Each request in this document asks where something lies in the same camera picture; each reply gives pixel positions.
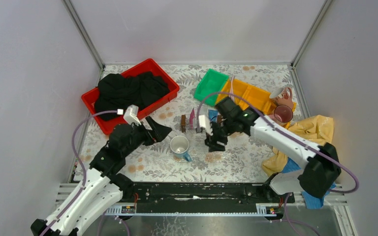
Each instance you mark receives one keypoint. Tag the red plastic bin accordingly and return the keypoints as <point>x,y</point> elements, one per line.
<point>90,97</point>

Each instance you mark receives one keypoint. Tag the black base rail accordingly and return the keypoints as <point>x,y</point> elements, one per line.
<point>188,198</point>

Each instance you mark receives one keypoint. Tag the pink toothpaste tube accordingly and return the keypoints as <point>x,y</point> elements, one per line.
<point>192,119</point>

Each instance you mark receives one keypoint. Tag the orange bin with toothpastes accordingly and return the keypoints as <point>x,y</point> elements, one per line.
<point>258,98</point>

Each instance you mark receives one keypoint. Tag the blue toothpaste tube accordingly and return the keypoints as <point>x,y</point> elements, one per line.
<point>213,115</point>

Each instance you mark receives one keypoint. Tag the clear acrylic toiletry tray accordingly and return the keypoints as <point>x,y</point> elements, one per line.
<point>188,122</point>

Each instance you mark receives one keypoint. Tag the blue cloth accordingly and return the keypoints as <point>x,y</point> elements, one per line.
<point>311,202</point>

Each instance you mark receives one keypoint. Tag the pink patterned cup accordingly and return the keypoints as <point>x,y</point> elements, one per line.
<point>283,96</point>

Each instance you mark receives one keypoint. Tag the black cloth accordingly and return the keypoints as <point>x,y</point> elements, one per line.
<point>119,92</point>

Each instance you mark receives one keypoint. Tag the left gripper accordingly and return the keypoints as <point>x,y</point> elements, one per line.
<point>147,131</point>

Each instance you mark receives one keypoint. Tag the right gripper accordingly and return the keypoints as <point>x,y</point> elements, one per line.
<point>211,142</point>

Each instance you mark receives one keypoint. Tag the pink glossy mug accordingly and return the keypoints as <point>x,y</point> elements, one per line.
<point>283,114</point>

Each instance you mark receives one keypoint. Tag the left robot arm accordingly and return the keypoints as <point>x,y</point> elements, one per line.
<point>102,183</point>

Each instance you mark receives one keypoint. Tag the pink toothbrush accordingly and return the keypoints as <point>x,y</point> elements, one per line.
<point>231,91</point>

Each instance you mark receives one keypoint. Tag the white ceramic cup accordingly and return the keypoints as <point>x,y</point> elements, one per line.
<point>179,146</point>

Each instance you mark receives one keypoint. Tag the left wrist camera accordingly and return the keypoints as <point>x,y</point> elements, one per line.
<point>130,115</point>

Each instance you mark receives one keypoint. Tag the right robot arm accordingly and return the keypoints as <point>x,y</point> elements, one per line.
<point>319,164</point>

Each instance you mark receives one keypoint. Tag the green plastic bin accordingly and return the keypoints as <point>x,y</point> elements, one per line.
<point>213,81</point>

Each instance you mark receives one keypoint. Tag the yellow cloth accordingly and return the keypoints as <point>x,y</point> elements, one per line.
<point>318,129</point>

